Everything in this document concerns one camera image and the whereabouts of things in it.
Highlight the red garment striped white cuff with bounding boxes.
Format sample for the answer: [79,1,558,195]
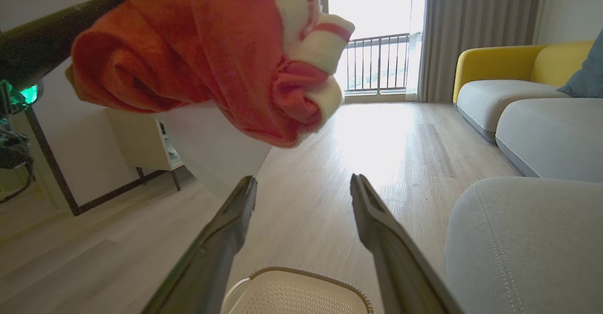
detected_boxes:
[65,0,356,149]

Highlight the white cabinet wooden legs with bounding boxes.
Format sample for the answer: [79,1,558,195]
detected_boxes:
[106,108,185,192]

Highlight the sheer white curtain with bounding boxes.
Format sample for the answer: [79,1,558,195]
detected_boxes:
[406,0,427,101]

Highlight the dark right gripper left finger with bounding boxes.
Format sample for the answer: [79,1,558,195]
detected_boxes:
[141,176,258,314]

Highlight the grey sofa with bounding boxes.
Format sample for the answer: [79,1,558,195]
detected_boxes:
[445,177,603,314]

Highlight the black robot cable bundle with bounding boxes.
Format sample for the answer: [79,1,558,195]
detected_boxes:
[0,116,35,204]

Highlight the yellow sofa backrest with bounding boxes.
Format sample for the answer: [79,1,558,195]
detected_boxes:
[531,40,595,88]
[453,45,548,103]

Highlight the cream perforated laundry basket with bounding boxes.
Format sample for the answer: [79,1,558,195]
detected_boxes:
[220,267,374,314]

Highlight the white blocky furniture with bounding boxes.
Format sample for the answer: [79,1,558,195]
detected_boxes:
[156,99,273,199]

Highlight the dark metal balcony railing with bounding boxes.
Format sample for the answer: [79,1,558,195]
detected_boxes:
[346,33,410,93]

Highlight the blue-grey throw pillow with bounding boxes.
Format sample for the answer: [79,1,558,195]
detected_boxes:
[557,29,603,99]

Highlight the dark framed white panel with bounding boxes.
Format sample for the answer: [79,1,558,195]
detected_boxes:
[24,57,166,216]

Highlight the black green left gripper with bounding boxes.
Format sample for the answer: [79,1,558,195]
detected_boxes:
[0,0,128,117]

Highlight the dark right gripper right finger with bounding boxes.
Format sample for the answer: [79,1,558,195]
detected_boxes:
[350,174,465,314]

